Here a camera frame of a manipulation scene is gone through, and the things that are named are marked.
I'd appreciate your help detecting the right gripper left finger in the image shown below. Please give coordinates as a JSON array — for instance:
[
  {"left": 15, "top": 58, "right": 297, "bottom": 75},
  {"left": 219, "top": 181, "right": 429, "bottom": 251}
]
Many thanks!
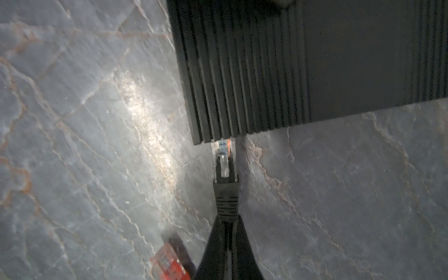
[{"left": 193, "top": 218, "right": 227, "bottom": 280}]

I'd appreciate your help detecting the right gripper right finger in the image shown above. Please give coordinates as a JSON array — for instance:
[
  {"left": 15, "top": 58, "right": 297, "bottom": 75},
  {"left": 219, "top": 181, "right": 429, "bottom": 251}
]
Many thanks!
[{"left": 232, "top": 215, "right": 264, "bottom": 280}]

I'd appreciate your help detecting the black ethernet cable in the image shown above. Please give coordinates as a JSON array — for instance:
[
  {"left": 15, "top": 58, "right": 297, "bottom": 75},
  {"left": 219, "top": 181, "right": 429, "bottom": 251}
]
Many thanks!
[{"left": 211, "top": 137, "right": 242, "bottom": 225}]

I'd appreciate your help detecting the black ribbed network switch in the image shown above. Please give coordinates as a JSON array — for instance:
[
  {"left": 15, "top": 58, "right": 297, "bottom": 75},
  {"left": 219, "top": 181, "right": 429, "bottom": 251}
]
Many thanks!
[{"left": 167, "top": 1, "right": 448, "bottom": 145}]

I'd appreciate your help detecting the red ethernet cable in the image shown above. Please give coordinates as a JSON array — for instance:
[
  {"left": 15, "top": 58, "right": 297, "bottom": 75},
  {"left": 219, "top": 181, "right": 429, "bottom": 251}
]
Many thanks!
[{"left": 149, "top": 237, "right": 197, "bottom": 280}]

